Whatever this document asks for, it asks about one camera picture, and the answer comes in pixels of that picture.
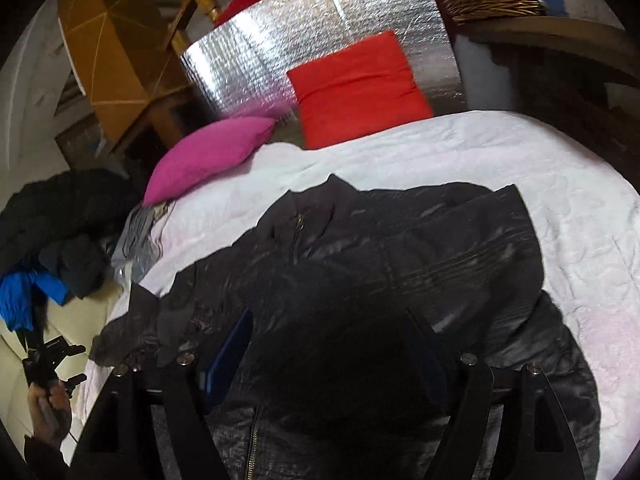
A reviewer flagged silver foil mat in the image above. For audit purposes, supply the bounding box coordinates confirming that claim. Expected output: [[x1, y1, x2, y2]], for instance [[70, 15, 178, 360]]
[[181, 0, 462, 133]]

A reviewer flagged blue cloth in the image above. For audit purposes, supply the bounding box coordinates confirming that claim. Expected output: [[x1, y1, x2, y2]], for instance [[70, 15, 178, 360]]
[[0, 262, 71, 332]]

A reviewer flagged grey cloth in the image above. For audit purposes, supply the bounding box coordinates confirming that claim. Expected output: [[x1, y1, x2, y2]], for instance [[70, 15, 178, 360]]
[[110, 205, 168, 283]]

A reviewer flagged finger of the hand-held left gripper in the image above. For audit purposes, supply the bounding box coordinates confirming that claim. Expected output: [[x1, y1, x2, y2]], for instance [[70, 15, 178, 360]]
[[50, 341, 88, 358], [56, 373, 88, 395]]

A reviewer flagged black jacket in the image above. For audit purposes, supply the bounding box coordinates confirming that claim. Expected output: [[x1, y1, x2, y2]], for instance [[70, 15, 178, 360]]
[[90, 174, 601, 480]]

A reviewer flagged pink pillow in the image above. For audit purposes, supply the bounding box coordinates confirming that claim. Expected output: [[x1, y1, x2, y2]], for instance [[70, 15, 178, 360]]
[[142, 116, 277, 207]]

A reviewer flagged golden wooden chair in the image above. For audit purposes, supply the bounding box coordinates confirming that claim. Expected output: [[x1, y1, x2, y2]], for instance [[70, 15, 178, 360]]
[[162, 0, 273, 61]]

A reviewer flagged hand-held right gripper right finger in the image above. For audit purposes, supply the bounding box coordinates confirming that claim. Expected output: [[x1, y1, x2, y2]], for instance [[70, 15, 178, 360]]
[[405, 307, 587, 480]]

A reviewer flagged white fleece blanket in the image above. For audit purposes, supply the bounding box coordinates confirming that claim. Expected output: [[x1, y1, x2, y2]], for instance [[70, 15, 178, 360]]
[[80, 109, 640, 466]]

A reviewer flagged person's left hand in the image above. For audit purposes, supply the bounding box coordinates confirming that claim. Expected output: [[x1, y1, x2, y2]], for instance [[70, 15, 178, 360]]
[[26, 380, 72, 442]]

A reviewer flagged red cushion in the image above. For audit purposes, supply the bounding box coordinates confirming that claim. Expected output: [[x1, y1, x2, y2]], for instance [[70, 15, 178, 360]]
[[287, 30, 435, 150]]

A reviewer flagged black clothes pile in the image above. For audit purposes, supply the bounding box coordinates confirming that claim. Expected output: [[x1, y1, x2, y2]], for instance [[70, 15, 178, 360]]
[[0, 167, 143, 301]]

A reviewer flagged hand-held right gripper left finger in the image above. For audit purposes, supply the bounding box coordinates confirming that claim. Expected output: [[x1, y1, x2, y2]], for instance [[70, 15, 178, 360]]
[[67, 306, 253, 480]]

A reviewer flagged person's left forearm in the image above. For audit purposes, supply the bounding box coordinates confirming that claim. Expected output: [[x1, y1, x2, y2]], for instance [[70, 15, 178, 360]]
[[22, 432, 76, 480]]

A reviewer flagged brown cardboard board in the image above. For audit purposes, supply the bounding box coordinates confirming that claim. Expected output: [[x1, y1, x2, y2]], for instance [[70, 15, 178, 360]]
[[56, 0, 188, 143]]

